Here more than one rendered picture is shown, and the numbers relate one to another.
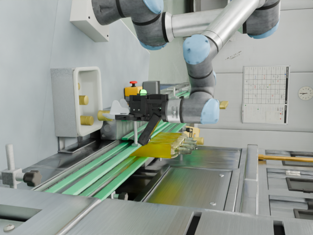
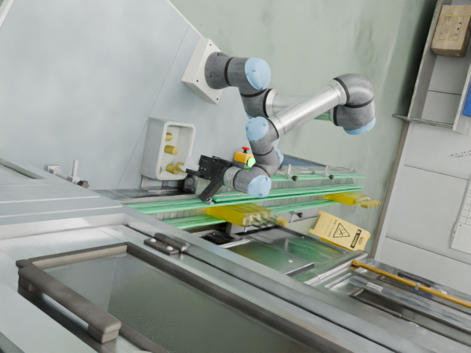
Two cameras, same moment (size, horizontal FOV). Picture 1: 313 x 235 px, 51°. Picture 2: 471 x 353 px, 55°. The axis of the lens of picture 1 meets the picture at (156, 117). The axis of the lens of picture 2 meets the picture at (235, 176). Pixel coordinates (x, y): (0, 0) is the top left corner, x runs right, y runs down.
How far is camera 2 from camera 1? 0.68 m
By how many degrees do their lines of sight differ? 17
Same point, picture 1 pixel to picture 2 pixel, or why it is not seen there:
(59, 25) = (169, 83)
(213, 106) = (259, 181)
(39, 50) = (142, 100)
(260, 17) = (348, 114)
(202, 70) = (259, 148)
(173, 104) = (231, 171)
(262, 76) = not seen: outside the picture
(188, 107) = (241, 176)
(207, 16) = not seen: hidden behind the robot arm
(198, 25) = not seen: hidden behind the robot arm
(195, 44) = (254, 125)
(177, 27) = (277, 105)
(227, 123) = (428, 243)
